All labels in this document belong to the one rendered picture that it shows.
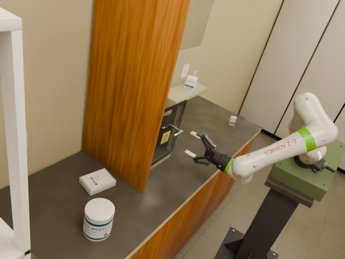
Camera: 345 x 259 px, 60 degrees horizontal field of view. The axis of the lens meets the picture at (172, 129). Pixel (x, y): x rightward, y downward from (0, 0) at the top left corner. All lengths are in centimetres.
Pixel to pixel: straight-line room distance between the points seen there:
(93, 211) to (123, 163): 42
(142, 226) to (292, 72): 337
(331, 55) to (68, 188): 354
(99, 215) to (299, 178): 134
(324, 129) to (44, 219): 138
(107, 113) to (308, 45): 321
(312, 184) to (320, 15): 261
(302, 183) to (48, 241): 156
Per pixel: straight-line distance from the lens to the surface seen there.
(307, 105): 162
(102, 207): 142
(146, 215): 162
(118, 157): 172
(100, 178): 171
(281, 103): 457
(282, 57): 444
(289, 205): 231
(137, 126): 153
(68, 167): 182
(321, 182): 219
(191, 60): 165
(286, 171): 216
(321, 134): 157
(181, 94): 153
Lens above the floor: 214
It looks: 31 degrees down
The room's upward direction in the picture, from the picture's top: 15 degrees clockwise
